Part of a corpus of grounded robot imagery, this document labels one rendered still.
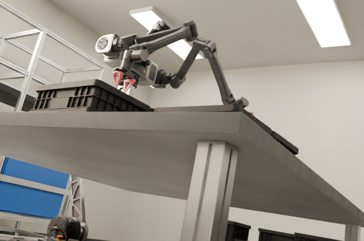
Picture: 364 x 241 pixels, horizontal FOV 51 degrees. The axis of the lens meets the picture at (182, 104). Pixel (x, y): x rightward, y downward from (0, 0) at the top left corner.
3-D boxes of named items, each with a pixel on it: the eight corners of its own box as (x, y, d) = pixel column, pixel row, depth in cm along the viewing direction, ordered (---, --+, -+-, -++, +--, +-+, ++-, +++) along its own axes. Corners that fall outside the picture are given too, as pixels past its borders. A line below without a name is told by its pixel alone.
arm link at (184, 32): (194, 38, 222) (189, 19, 218) (200, 38, 218) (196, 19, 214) (134, 63, 199) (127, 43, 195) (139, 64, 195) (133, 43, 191)
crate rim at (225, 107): (151, 112, 157) (152, 107, 158) (192, 134, 179) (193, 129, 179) (236, 110, 132) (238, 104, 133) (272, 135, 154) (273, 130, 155)
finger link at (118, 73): (127, 91, 185) (132, 73, 188) (117, 85, 180) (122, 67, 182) (118, 91, 189) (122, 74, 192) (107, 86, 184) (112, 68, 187)
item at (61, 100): (27, 112, 157) (35, 86, 160) (83, 134, 178) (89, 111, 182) (89, 110, 132) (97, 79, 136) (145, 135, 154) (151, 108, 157)
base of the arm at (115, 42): (117, 57, 235) (122, 40, 239) (127, 56, 231) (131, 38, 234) (108, 51, 229) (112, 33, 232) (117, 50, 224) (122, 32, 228)
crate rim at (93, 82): (33, 91, 159) (35, 85, 160) (89, 115, 181) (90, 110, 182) (96, 84, 135) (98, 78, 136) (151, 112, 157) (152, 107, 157)
